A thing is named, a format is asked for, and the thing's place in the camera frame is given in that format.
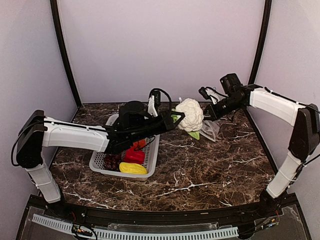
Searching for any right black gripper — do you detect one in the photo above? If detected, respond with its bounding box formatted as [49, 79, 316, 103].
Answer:
[200, 94, 245, 121]

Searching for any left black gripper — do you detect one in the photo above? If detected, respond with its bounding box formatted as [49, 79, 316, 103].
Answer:
[128, 109, 185, 143]

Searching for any white cauliflower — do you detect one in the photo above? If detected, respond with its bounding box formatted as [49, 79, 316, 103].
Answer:
[175, 98, 204, 140]

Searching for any clear zip top bag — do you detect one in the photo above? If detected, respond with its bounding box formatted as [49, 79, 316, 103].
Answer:
[199, 120, 220, 142]

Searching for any orange pumpkin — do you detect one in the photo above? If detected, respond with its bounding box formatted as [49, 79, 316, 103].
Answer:
[133, 139, 146, 149]

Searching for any red bell pepper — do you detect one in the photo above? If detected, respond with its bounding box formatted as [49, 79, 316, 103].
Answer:
[123, 147, 146, 165]

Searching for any yellow bell pepper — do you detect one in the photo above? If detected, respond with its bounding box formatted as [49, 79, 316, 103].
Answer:
[119, 162, 148, 175]

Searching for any dark red grape bunch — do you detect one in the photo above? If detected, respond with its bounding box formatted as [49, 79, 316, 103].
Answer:
[104, 154, 122, 172]

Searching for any white plastic basket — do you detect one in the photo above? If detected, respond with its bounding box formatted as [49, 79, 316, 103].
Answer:
[89, 113, 161, 182]

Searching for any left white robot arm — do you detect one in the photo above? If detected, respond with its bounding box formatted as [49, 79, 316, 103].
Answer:
[11, 101, 185, 218]

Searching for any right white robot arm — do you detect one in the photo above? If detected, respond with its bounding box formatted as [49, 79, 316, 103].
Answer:
[199, 84, 320, 199]

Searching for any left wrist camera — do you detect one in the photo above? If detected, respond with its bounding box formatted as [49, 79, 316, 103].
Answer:
[147, 90, 161, 117]

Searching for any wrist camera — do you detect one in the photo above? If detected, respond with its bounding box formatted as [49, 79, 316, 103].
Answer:
[198, 86, 220, 105]
[147, 90, 161, 117]

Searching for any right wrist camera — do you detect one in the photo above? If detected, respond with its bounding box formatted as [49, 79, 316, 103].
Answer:
[198, 86, 220, 105]

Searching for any right black frame post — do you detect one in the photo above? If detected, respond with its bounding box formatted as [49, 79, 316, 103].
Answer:
[247, 0, 273, 85]

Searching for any black frame post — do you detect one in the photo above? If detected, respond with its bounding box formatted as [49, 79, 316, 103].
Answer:
[247, 0, 273, 85]
[50, 0, 82, 109]

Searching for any black front rail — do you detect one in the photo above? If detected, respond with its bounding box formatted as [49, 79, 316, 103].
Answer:
[27, 194, 298, 228]

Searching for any white slotted cable duct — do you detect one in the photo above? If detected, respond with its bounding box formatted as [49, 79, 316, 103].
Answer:
[32, 214, 239, 240]

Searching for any left black frame post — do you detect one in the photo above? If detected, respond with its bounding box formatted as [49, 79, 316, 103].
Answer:
[50, 0, 82, 109]

